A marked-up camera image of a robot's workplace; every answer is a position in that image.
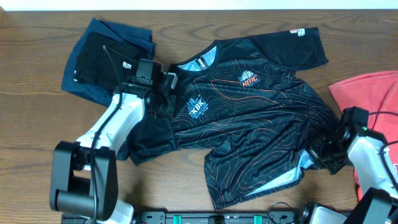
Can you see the black patterned sports jersey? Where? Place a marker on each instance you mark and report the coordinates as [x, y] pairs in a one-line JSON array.
[[241, 100]]

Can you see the red t-shirt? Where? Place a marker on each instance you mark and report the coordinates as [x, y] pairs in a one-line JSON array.
[[377, 93]]

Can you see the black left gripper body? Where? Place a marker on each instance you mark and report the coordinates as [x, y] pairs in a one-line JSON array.
[[168, 104]]

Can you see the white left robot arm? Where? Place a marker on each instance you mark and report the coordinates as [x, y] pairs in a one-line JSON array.
[[84, 180]]

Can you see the folded navy blue garment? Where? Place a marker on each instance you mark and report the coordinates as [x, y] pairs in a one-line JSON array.
[[120, 33]]

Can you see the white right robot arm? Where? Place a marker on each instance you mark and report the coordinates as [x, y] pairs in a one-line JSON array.
[[368, 152]]

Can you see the folded black garment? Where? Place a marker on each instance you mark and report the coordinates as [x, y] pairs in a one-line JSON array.
[[105, 62]]

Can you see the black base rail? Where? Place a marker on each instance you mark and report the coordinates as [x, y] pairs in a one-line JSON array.
[[279, 212]]

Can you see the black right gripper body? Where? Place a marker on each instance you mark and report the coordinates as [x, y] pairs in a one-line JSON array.
[[326, 154]]

